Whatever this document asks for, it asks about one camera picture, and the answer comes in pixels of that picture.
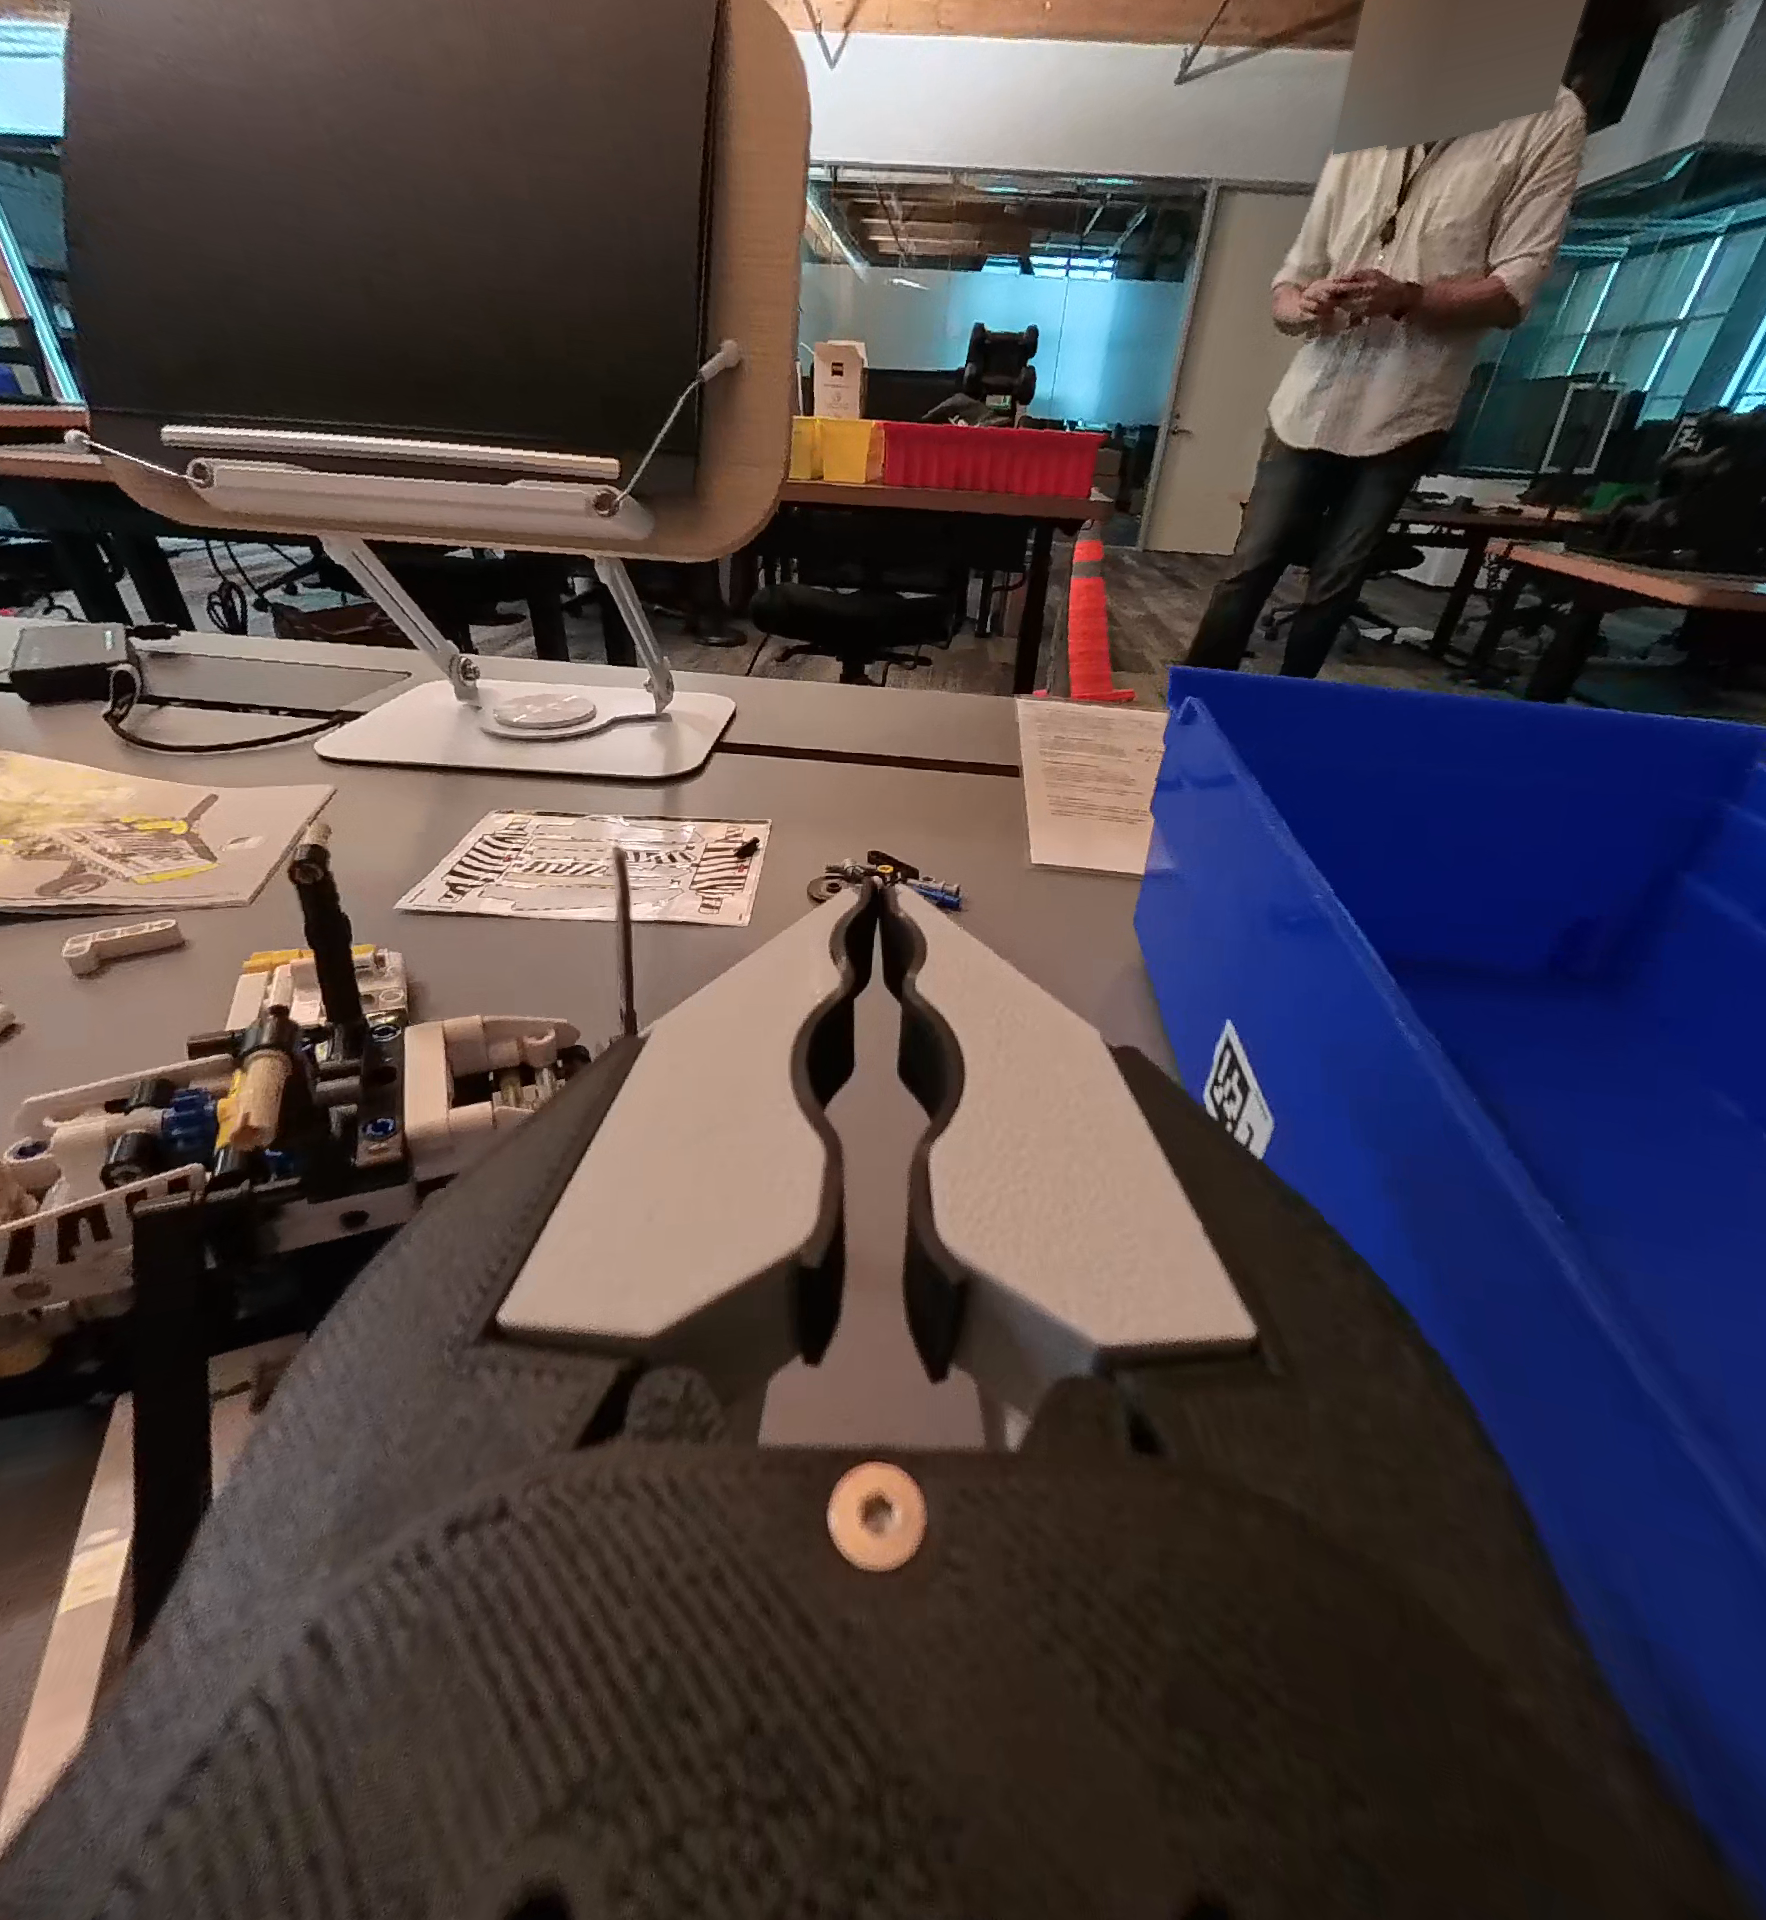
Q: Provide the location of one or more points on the wooden top desk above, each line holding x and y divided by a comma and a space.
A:
942, 498
1648, 578

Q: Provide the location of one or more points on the red plastic bin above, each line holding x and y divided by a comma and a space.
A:
987, 458

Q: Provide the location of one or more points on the lego instruction booklet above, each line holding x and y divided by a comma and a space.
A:
101, 840

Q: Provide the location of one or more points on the white angled lego beam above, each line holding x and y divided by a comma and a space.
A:
118, 944

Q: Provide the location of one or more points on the blue plastic bin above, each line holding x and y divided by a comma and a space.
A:
1423, 929

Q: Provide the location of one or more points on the lego airplane model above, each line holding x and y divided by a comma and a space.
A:
372, 1049

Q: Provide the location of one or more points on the pile of dark lego parts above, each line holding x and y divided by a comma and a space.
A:
930, 886

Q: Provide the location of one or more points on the power adapter brick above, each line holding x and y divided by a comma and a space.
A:
66, 653

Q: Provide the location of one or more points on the tan framed display screen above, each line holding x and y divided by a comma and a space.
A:
372, 223

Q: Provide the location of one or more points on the white cardboard box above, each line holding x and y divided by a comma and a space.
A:
838, 382

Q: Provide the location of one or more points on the orange traffic cone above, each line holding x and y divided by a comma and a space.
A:
1089, 631

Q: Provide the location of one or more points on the zebra striped sticker sheet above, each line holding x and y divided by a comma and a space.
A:
582, 870

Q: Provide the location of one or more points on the yellow plastic bin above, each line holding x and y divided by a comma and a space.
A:
831, 449

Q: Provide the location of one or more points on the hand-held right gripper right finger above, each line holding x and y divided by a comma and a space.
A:
1062, 1200

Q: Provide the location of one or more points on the black bulky equipment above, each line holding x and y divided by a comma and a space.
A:
1708, 480

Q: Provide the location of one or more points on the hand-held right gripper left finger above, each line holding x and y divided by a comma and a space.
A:
674, 1184

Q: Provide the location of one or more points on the black office chair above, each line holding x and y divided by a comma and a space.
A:
838, 614
1000, 361

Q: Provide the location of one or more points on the printed white paper sheet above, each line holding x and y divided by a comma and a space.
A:
1084, 780

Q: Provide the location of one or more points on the grey door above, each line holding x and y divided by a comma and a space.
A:
1212, 375

